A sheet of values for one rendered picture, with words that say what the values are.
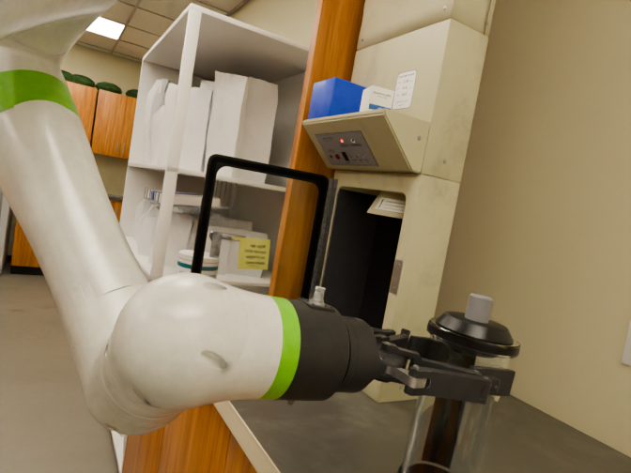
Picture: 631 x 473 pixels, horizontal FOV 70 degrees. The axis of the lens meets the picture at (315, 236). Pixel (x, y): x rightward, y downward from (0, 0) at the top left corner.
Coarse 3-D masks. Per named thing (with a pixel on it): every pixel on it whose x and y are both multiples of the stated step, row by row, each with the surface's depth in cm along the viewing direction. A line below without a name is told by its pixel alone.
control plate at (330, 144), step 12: (336, 132) 100; (348, 132) 96; (360, 132) 92; (324, 144) 107; (336, 144) 103; (348, 144) 99; (360, 144) 95; (348, 156) 102; (360, 156) 99; (372, 156) 95
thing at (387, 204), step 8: (384, 192) 103; (392, 192) 101; (376, 200) 105; (384, 200) 102; (392, 200) 100; (400, 200) 100; (376, 208) 102; (384, 208) 101; (392, 208) 100; (400, 208) 99; (392, 216) 99; (400, 216) 98
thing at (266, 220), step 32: (224, 192) 105; (256, 192) 108; (288, 192) 111; (224, 224) 106; (256, 224) 109; (288, 224) 112; (192, 256) 104; (224, 256) 107; (256, 256) 110; (288, 256) 113; (256, 288) 111; (288, 288) 114
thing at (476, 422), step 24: (432, 336) 56; (456, 336) 51; (456, 360) 52; (480, 360) 51; (504, 360) 52; (432, 408) 53; (456, 408) 52; (480, 408) 51; (432, 432) 53; (456, 432) 52; (480, 432) 52; (408, 456) 55; (432, 456) 52; (456, 456) 52; (480, 456) 52
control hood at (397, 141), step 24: (312, 120) 105; (336, 120) 97; (360, 120) 90; (384, 120) 84; (408, 120) 85; (384, 144) 89; (408, 144) 86; (336, 168) 112; (360, 168) 103; (384, 168) 94; (408, 168) 88
